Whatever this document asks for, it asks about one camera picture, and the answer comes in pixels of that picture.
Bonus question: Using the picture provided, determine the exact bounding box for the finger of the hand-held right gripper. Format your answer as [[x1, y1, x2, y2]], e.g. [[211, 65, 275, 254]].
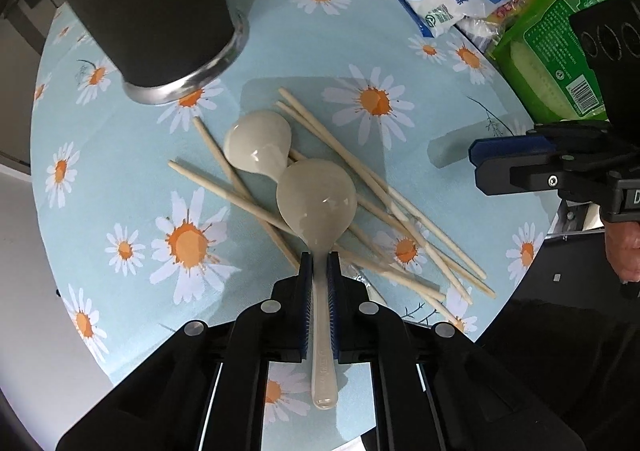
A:
[[475, 161, 610, 196], [469, 124, 621, 166]]

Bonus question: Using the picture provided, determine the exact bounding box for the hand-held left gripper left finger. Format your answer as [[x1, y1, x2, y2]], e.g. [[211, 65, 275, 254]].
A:
[[57, 251, 313, 451]]

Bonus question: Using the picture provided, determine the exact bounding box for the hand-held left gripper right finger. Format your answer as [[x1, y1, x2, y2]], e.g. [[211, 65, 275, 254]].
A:
[[325, 251, 586, 451]]

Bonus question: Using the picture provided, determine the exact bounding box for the beige plastic spoon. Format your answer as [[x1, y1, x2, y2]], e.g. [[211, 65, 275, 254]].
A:
[[276, 160, 358, 411], [223, 111, 293, 182]]

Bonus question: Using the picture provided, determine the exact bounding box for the bunch of wooden chopsticks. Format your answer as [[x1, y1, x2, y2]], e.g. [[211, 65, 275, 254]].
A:
[[168, 88, 497, 327]]

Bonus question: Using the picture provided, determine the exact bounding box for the black utensil holder cup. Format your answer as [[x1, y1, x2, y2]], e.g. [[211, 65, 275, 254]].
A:
[[42, 0, 251, 104]]

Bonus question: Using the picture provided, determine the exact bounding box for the person's right hand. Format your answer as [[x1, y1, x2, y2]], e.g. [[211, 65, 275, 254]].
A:
[[604, 221, 640, 283]]

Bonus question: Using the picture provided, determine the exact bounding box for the green plastic food bag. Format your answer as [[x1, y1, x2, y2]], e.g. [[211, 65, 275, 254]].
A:
[[492, 0, 631, 122]]

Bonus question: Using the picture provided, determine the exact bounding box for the red yellow snack packet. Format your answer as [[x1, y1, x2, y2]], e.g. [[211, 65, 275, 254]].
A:
[[487, 0, 531, 24]]

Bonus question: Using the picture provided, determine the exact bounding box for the clear white plastic bag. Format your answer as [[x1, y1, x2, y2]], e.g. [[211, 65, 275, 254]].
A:
[[457, 14, 506, 52]]

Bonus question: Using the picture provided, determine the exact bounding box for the blue daisy print tablecloth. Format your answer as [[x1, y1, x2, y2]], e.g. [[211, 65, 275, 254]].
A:
[[30, 0, 556, 451]]

